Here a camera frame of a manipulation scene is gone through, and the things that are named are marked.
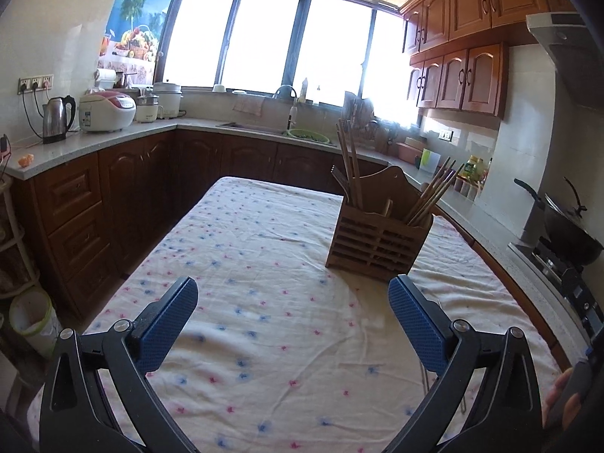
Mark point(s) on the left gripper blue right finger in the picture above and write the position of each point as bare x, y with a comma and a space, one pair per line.
424, 323

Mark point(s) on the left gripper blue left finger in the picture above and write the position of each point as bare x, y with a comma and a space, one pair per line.
158, 326

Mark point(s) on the metal chopstick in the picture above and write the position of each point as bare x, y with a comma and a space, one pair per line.
436, 194
430, 378

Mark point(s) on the dark lower kitchen cabinets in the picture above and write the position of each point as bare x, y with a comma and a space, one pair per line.
165, 184

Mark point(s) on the kitchen faucet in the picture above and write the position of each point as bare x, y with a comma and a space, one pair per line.
287, 94

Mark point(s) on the person's right hand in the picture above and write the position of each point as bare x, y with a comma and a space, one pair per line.
570, 408

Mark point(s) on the gas stove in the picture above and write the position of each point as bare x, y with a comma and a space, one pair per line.
565, 283

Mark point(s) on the wooden utensil holder box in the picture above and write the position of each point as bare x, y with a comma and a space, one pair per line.
382, 238

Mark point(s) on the white bucket on floor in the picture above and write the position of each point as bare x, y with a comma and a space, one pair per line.
32, 316

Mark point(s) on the black wok with lid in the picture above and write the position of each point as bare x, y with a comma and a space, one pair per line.
563, 226

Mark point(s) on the white green lidded container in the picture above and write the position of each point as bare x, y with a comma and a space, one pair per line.
429, 161

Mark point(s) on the carved wooden chopstick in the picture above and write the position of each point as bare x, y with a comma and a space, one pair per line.
354, 166

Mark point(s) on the long brown wooden chopstick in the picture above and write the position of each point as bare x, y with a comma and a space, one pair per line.
346, 160

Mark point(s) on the white rice cooker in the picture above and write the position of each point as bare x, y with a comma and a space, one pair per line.
106, 111

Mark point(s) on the dish drying rack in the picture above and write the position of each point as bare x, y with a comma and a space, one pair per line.
358, 117

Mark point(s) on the white pot cooker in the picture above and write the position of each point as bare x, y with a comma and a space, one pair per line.
169, 98

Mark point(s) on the steel electric kettle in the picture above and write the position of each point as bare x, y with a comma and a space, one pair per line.
58, 118

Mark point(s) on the green colander basket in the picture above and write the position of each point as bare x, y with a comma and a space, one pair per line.
304, 134

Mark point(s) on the tropical fruit poster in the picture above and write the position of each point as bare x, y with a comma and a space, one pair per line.
131, 43

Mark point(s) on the range hood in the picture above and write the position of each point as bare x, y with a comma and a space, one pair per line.
572, 49

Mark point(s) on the wall power socket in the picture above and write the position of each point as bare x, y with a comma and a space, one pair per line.
34, 84

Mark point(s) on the upper wooden wall cabinets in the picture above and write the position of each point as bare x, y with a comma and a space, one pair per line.
459, 50

